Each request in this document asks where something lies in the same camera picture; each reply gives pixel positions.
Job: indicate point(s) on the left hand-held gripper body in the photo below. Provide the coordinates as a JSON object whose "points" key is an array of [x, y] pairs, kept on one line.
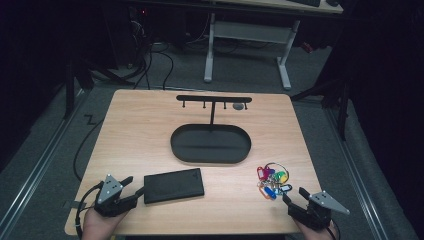
{"points": [[110, 191]]}

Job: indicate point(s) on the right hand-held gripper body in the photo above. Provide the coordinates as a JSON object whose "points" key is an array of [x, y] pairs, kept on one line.
{"points": [[320, 205]]}

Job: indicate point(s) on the black key stand with tray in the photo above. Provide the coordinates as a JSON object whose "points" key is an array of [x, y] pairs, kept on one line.
{"points": [[210, 144]]}

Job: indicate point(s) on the person's right hand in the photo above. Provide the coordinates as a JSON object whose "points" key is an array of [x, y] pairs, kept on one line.
{"points": [[316, 235]]}

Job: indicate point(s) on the person's left hand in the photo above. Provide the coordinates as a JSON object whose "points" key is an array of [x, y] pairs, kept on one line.
{"points": [[98, 228]]}

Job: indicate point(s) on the grey tape piece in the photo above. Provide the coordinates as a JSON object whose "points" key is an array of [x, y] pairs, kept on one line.
{"points": [[78, 204]]}

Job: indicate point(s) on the grey round disc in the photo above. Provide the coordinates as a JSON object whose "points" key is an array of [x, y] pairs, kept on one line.
{"points": [[238, 106]]}

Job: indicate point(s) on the dark computer tower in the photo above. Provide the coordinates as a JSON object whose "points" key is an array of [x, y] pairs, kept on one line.
{"points": [[138, 33]]}

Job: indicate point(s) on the desk with white legs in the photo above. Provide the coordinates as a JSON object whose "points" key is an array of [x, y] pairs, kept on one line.
{"points": [[250, 31]]}

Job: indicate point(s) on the black keyboard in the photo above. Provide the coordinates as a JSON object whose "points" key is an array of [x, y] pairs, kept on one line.
{"points": [[305, 2]]}

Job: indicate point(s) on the black computer mouse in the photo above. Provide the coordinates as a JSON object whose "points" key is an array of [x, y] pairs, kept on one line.
{"points": [[332, 2]]}

